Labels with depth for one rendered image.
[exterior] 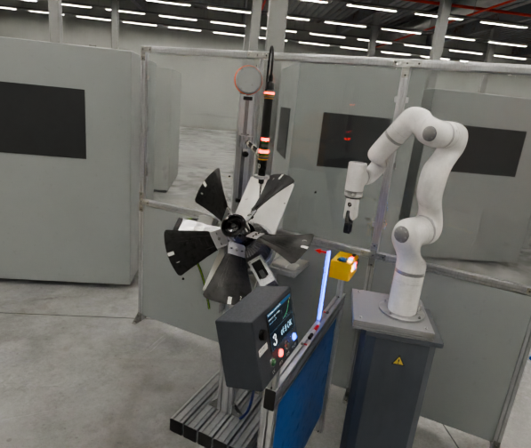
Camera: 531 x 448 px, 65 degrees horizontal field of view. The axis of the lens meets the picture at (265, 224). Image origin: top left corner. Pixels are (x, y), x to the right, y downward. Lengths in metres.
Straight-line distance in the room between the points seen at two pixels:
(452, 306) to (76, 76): 3.13
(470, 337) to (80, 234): 3.10
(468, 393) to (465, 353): 0.25
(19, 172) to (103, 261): 1.01
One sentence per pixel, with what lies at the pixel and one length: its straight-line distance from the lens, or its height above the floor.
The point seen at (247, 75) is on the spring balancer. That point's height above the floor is 1.91.
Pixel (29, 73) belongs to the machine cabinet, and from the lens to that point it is 3.91.
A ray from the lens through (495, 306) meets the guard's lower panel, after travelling 2.56.
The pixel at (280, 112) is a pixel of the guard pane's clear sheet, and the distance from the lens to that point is 2.59.
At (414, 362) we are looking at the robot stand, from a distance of 1.89.
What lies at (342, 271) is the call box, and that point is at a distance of 2.06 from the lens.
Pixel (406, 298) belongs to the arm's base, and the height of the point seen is 1.06.
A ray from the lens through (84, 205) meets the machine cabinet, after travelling 3.91.
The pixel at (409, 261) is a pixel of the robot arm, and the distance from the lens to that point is 1.78.
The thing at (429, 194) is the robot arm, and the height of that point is 1.49.
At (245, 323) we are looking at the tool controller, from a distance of 1.06.
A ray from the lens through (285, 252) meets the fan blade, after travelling 1.80.
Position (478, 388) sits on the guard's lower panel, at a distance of 2.78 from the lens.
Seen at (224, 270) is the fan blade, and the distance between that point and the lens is 1.86.
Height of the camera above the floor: 1.78
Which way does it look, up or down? 16 degrees down
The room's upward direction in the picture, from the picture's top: 6 degrees clockwise
